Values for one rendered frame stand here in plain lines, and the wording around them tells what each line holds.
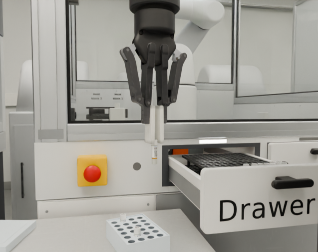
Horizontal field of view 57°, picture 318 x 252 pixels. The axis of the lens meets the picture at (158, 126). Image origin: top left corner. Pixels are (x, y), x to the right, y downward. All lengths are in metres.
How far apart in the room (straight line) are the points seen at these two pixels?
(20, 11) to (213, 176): 3.87
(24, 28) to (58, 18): 3.34
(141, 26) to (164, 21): 0.04
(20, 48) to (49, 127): 3.36
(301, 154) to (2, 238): 0.79
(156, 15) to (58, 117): 0.38
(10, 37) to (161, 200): 3.56
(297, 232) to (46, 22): 0.92
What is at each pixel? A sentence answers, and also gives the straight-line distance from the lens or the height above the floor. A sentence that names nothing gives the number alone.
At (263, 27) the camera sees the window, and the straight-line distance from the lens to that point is 0.94.
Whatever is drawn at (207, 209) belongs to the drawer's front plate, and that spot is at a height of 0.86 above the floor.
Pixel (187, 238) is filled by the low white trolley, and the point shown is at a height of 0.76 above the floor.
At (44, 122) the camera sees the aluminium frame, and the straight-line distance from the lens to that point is 0.77.
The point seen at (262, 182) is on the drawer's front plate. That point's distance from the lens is 0.55.
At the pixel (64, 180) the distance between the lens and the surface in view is 0.79.
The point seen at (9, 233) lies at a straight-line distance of 0.70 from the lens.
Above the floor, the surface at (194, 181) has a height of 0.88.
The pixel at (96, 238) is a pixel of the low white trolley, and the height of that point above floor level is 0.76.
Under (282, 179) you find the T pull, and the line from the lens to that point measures 0.54.
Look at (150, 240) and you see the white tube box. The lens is 0.55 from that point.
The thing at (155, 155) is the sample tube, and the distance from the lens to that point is 0.55.
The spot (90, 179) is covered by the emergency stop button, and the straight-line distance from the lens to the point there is 0.71.
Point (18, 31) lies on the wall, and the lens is 4.14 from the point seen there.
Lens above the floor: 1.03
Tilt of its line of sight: 4 degrees down
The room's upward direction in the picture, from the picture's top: straight up
